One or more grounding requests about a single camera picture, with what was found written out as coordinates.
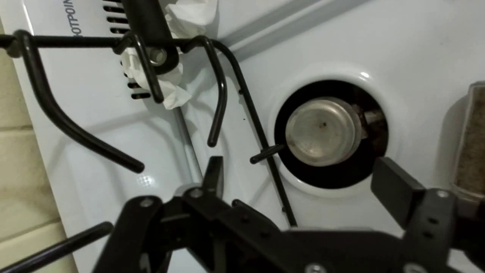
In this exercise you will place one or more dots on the white crumpled paper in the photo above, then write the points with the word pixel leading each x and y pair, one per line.
pixel 194 12

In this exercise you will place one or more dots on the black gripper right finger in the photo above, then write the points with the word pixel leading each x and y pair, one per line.
pixel 426 221

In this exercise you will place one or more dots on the glass spice bottle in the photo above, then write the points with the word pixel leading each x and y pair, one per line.
pixel 472 145

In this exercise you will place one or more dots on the black upright stove grate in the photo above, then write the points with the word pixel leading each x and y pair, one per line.
pixel 55 117

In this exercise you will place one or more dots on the black tube with bolt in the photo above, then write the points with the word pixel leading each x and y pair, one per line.
pixel 146 24

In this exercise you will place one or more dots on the round gas burner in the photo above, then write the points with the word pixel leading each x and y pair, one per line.
pixel 323 130

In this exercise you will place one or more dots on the white gas stove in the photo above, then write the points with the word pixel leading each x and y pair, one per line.
pixel 323 39

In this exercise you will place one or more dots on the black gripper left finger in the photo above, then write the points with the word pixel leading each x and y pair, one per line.
pixel 152 227

